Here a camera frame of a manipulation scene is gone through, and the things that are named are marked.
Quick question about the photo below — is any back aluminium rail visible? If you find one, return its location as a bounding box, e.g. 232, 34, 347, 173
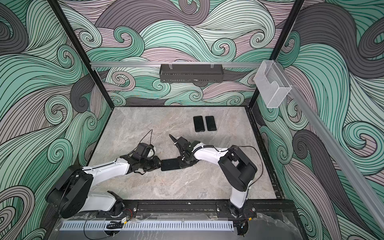
90, 61, 262, 69

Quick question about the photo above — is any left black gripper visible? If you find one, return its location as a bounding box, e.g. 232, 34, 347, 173
140, 155, 165, 172

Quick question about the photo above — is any aluminium rail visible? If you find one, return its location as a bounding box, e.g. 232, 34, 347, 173
90, 61, 262, 69
276, 63, 384, 230

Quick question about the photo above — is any white slotted cable duct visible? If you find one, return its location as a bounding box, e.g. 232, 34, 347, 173
60, 221, 235, 232

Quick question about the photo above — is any right aluminium rail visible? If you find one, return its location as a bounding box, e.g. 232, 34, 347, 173
276, 63, 384, 230

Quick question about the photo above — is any black phone case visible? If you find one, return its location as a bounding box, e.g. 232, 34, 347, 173
193, 116, 205, 133

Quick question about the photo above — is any black wall tray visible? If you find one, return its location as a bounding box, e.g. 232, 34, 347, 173
159, 65, 224, 83

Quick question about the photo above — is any clear acrylic wall holder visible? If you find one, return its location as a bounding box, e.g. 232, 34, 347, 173
254, 60, 292, 109

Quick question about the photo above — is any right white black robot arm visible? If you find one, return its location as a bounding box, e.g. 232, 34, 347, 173
161, 135, 258, 218

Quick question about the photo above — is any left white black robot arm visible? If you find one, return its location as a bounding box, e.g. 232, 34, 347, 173
45, 143, 162, 219

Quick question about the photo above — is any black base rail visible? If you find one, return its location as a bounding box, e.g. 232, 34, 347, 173
56, 198, 298, 218

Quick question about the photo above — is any black smartphone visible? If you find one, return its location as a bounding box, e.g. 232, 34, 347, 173
205, 116, 217, 132
161, 158, 181, 172

